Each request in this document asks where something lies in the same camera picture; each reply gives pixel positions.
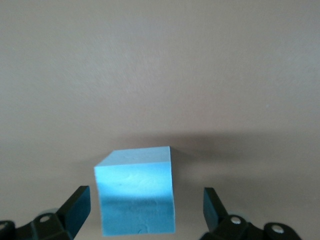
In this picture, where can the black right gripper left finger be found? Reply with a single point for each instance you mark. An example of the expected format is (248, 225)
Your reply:
(75, 212)

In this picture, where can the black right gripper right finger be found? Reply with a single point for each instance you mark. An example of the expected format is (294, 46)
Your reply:
(215, 215)

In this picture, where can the light blue foam block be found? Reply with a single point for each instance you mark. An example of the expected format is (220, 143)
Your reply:
(136, 190)

